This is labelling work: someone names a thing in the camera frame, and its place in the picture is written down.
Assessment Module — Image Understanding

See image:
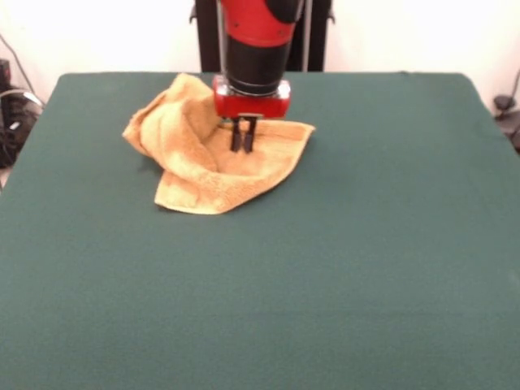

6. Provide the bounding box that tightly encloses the orange terry towel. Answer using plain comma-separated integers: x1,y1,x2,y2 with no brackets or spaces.
122,72,317,216

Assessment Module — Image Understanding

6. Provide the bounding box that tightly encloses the white cable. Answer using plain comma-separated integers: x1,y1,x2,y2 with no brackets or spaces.
0,88,46,109

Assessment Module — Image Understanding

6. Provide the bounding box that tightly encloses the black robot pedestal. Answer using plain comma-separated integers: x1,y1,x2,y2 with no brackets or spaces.
188,0,337,73

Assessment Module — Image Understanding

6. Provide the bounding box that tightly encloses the dark green table cloth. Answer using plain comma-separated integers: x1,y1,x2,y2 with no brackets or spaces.
0,71,520,390

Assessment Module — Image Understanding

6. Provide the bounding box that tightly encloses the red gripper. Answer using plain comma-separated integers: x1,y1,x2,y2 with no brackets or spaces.
211,75,293,154

